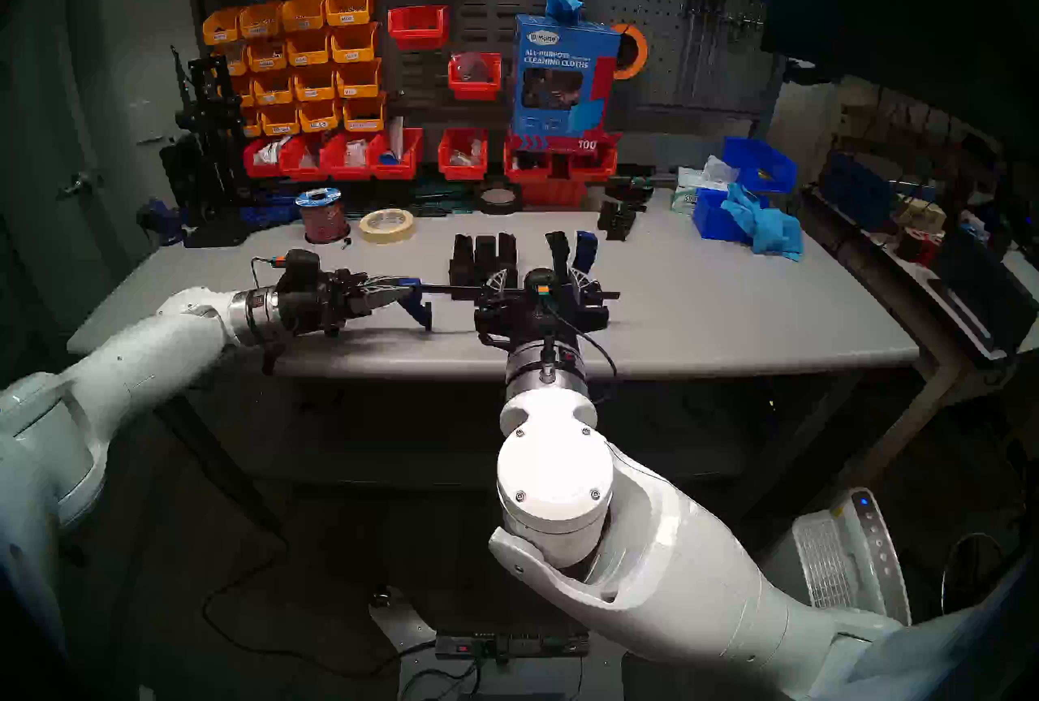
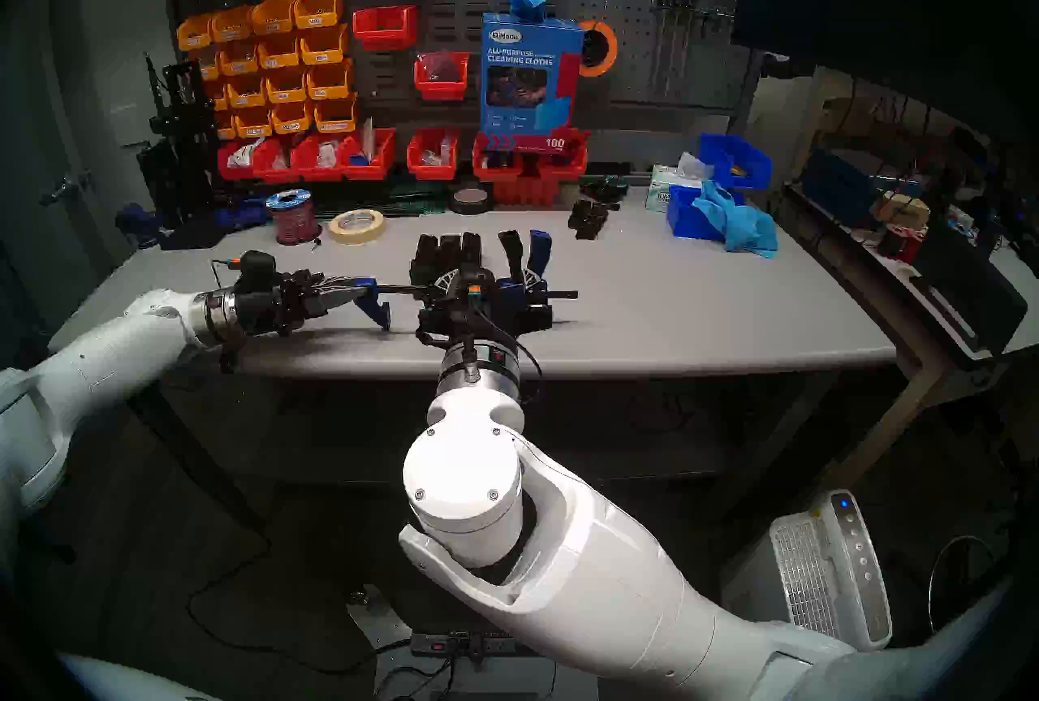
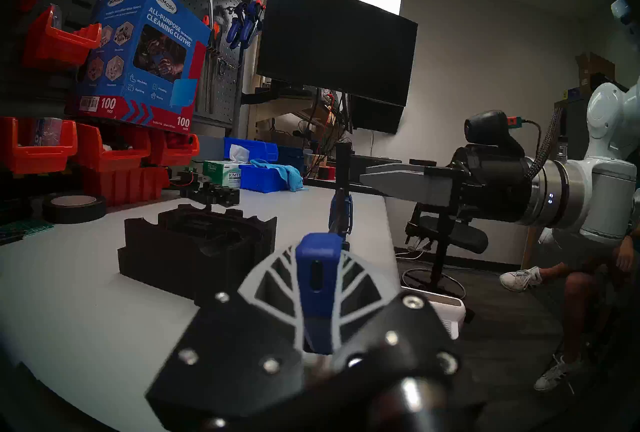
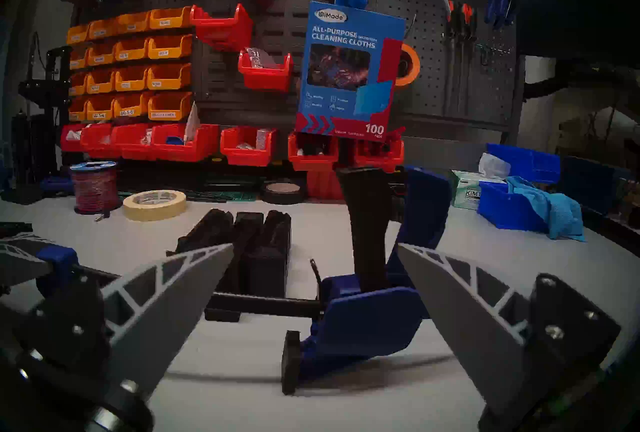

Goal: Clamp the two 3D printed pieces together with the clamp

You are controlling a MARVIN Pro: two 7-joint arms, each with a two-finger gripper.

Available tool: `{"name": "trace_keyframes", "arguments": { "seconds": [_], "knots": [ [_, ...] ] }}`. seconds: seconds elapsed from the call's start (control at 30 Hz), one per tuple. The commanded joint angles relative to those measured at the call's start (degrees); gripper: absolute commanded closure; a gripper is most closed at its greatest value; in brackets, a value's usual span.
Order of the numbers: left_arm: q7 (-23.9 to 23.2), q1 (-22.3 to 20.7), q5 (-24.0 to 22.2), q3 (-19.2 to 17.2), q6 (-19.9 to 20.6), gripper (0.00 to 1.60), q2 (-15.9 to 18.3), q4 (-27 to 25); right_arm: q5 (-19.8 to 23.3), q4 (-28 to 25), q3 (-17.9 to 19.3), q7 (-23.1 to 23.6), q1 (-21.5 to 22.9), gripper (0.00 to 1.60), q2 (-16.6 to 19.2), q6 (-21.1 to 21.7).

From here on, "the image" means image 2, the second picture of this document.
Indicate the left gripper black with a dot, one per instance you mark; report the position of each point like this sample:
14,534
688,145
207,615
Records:
280,306

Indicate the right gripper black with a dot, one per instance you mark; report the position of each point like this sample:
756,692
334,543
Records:
487,326

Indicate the blue black bar clamp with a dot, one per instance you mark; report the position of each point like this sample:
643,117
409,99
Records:
373,301

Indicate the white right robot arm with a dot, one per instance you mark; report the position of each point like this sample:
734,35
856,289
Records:
568,569

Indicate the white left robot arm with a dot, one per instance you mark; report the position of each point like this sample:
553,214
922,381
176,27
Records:
81,375

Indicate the small black printed parts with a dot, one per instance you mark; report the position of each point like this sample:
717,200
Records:
588,218

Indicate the printed brown cardboard box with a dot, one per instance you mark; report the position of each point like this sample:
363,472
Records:
905,211

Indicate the cream masking tape roll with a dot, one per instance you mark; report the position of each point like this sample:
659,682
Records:
337,228

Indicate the black tape roll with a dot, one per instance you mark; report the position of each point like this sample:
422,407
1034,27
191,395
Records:
471,211

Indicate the green cutting mat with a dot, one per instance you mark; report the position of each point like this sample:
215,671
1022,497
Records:
422,192

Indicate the red nested bin stack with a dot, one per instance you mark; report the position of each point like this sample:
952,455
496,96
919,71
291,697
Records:
523,189

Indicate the blue hand tool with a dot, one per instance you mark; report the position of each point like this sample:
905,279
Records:
243,214

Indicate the red plastic storage bin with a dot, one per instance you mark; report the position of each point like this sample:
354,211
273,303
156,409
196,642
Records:
385,27
564,162
433,155
441,84
235,165
316,162
497,165
367,157
272,166

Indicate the yellow plastic parts bin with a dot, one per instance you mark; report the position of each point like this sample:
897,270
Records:
217,96
323,47
231,25
273,17
207,66
239,58
329,81
286,86
292,118
318,11
335,115
253,125
226,129
246,92
195,34
278,51

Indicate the small blue bench vise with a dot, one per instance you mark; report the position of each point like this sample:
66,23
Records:
142,222

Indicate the blue cleaning cloths box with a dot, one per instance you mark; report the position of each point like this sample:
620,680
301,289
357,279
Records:
528,82

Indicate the green white tissue box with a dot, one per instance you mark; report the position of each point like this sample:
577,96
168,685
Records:
661,192

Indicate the blue plastic storage bin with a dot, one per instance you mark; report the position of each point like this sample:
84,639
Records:
735,159
682,216

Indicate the grey pegboard back panel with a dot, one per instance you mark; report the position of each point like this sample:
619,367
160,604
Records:
471,17

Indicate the black caster wheel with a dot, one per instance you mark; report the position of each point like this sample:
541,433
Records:
357,595

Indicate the blue microfiber cloth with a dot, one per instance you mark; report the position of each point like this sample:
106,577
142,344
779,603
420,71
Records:
743,224

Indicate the grey door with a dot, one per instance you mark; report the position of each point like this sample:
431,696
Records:
49,99

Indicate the black power strip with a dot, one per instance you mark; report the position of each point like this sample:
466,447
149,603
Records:
463,642

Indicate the black metal carabiner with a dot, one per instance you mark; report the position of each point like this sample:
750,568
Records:
710,23

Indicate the dark blue equipment box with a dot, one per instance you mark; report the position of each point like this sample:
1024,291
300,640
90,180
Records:
836,184

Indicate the white robot torso shell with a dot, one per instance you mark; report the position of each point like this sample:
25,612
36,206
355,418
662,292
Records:
122,683

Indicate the white air purifier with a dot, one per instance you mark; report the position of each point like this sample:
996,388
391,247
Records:
812,569

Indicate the white side desk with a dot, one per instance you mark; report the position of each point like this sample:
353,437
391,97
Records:
917,383

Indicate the black flat equipment case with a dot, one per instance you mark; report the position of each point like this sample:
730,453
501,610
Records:
966,285

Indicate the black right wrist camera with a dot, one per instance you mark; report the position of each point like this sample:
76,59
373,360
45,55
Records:
479,285

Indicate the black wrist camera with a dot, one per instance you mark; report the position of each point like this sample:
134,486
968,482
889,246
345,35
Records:
479,285
258,267

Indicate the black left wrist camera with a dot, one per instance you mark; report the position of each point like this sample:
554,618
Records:
258,267

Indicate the white wall switch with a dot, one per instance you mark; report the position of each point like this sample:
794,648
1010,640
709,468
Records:
126,125

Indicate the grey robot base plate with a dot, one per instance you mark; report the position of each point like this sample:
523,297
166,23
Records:
381,634

